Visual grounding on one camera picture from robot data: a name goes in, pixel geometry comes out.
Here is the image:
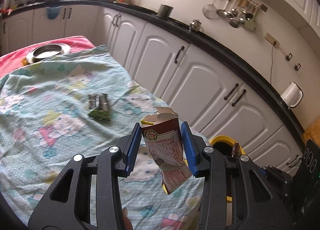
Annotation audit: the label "hanging steel ladle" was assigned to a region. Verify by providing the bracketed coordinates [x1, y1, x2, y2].
[216, 0, 231, 18]

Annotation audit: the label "black kettle power cable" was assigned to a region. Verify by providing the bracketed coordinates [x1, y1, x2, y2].
[269, 42, 277, 85]

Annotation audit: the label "steel teapot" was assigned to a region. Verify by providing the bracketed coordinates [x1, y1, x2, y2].
[189, 19, 202, 32]

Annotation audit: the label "wall power socket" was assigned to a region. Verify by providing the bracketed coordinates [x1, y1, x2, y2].
[264, 33, 279, 48]

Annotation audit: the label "wire mesh strainer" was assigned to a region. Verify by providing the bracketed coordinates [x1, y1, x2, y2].
[202, 0, 218, 20]

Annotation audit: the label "green hanging spatula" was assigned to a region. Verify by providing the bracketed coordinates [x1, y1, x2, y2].
[245, 7, 258, 31]

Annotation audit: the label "green pea snack packet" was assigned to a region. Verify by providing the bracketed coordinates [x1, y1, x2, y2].
[88, 93, 111, 121]

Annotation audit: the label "pink red cloth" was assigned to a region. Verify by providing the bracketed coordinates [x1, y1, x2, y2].
[1, 36, 95, 77]

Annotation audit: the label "white lower cabinets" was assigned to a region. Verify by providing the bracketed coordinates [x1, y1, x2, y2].
[1, 2, 304, 173]

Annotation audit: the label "yellow rimmed trash bin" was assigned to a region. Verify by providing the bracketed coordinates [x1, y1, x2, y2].
[209, 135, 245, 203]

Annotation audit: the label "black induction cooker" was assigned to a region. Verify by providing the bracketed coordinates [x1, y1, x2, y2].
[294, 139, 319, 195]

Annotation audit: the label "red snack box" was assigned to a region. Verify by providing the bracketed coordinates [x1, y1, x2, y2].
[140, 106, 191, 195]

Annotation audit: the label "cartoon print green tablecloth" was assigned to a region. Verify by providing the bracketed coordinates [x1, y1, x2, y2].
[1, 46, 203, 229]

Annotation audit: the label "white electric kettle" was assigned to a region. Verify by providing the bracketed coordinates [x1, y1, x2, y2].
[280, 82, 304, 109]

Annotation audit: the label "blue hanging basin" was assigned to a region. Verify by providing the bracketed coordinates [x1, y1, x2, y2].
[46, 6, 62, 20]

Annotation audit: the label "dark metal cup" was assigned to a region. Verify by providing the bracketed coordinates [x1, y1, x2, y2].
[157, 5, 173, 20]

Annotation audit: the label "steel bowl on table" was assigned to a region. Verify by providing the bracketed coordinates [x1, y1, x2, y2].
[25, 43, 71, 64]

